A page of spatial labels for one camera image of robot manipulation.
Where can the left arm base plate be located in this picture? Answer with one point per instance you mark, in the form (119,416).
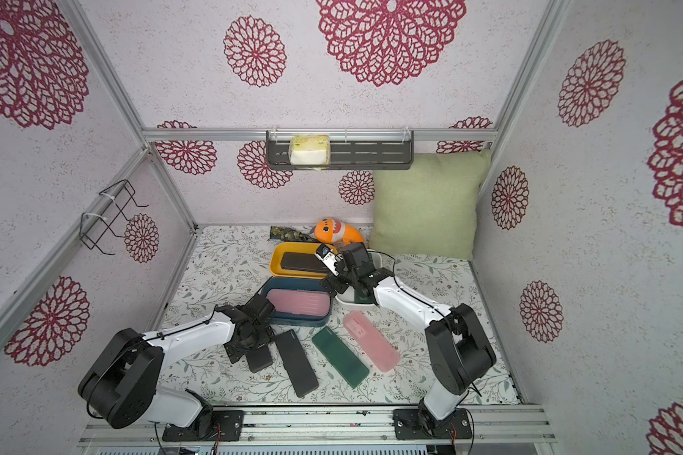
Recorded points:
(223,426)

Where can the floral dark fabric pouch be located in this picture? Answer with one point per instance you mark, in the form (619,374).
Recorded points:
(289,234)

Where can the white storage box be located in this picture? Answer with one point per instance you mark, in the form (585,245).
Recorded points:
(352,299)

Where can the floral table mat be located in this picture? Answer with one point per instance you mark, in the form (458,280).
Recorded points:
(230,263)

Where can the yellow storage box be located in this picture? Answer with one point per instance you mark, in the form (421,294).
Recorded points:
(275,265)

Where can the aluminium front rail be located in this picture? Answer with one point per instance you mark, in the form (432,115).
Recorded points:
(337,425)

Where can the yellow sponge in bag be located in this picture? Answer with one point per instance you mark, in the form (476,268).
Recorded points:
(310,150)

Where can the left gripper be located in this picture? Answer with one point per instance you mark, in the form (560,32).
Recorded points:
(267,335)

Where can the green pencil case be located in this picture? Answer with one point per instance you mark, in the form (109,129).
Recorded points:
(340,357)
(364,297)

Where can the grey wall shelf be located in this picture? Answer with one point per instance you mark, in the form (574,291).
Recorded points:
(349,154)

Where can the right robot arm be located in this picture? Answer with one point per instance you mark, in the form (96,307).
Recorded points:
(457,344)

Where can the green cushion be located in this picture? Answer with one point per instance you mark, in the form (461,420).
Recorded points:
(430,209)

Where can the pink pencil case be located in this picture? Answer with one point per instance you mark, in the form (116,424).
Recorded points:
(312,304)
(374,344)

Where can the green pencil case front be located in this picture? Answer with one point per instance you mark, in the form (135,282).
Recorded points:
(340,357)

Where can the black wire wall rack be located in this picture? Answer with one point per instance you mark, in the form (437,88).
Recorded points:
(95,225)

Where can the orange fish plush toy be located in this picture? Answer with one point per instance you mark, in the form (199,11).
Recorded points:
(334,232)

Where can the black pencil case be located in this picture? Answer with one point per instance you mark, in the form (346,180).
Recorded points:
(302,376)
(259,359)
(302,262)

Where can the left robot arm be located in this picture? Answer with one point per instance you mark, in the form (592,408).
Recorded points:
(122,386)

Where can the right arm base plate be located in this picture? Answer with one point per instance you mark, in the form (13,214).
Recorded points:
(419,423)

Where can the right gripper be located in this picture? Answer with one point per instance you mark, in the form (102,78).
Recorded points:
(341,274)

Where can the teal storage box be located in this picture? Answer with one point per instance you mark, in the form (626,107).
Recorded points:
(296,284)

